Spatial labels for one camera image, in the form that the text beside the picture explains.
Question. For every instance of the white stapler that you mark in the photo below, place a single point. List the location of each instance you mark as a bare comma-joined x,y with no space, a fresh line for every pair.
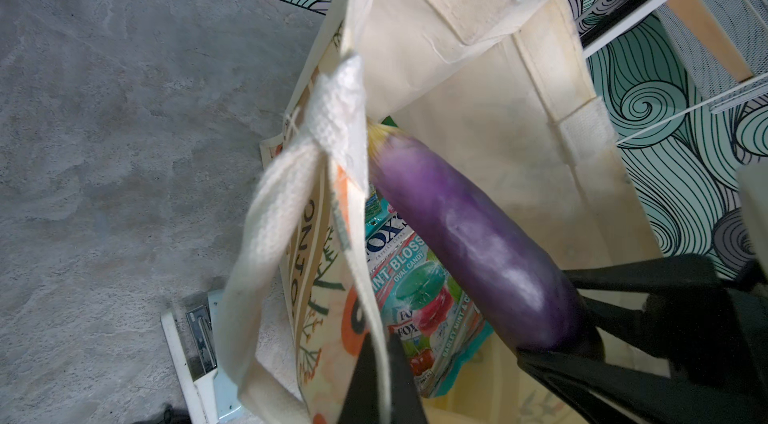
209,395

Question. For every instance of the teal red snack bag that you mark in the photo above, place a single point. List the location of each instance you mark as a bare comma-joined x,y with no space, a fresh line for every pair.
439,325

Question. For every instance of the cream canvas grocery bag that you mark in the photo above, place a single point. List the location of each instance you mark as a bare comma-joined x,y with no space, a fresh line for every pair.
498,88

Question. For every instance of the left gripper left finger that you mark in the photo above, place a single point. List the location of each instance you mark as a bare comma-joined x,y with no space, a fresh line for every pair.
361,401

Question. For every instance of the light purple eggplant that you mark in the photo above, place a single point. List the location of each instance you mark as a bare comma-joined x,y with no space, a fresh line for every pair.
520,291

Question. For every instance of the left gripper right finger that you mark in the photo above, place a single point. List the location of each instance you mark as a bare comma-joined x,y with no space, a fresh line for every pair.
406,407

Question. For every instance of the white wooden two-tier shelf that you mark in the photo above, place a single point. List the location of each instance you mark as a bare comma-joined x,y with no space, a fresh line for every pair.
722,44

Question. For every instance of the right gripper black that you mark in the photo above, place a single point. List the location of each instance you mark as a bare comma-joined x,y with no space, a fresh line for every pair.
690,321

